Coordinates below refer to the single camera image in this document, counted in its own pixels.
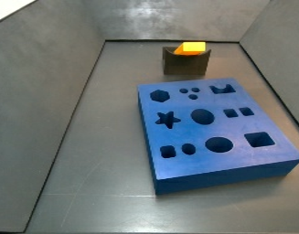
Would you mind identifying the blue foam shape board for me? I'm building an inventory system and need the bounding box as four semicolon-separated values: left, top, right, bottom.
138;78;299;195

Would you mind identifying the yellow double-square block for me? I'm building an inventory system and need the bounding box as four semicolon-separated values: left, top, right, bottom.
174;42;208;56

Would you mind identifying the black curved stand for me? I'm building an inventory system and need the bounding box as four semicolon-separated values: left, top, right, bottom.
164;47;212;76

